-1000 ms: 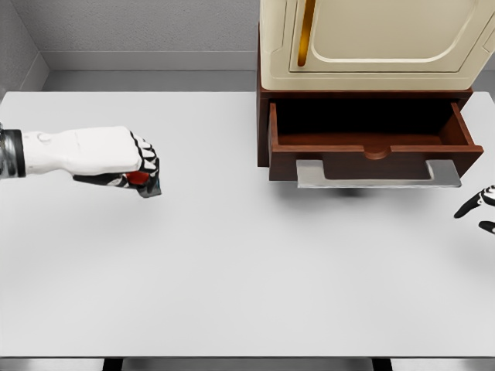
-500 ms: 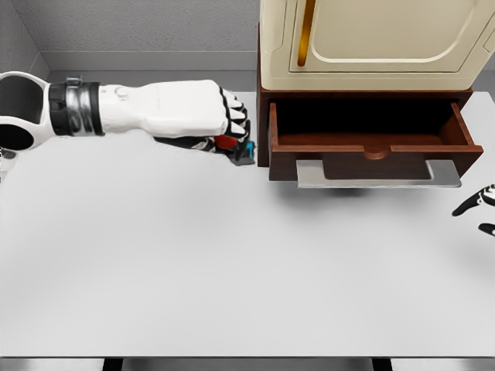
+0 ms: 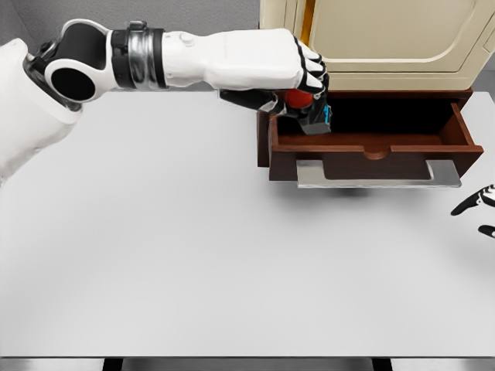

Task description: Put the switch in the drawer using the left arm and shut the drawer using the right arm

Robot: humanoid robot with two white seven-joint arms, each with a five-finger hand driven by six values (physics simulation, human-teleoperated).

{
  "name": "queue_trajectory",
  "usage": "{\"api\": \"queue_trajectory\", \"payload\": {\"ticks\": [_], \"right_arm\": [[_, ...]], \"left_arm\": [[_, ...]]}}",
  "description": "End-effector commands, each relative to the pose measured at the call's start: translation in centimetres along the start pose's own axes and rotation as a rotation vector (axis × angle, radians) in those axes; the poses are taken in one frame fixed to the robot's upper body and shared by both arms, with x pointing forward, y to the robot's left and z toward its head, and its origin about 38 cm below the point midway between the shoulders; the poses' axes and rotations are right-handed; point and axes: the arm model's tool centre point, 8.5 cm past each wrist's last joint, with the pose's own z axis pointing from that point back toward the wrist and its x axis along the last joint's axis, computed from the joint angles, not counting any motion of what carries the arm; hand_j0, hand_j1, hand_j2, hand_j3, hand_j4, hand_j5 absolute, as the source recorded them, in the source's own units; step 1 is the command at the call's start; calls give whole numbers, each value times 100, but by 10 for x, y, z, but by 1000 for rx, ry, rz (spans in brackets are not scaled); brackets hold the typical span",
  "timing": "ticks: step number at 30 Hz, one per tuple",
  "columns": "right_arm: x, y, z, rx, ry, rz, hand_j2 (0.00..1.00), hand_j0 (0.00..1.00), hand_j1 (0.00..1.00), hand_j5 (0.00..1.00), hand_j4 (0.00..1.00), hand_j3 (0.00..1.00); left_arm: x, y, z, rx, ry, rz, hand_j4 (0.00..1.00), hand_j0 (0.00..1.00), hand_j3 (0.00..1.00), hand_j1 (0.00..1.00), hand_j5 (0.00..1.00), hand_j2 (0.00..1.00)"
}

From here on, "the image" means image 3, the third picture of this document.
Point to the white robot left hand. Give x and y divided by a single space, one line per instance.
263 58

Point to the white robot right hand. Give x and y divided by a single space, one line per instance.
481 199

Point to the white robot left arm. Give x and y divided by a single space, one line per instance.
35 127

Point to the brown wooden drawer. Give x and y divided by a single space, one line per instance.
386 154

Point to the cream cabinet with brown base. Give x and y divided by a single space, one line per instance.
386 38

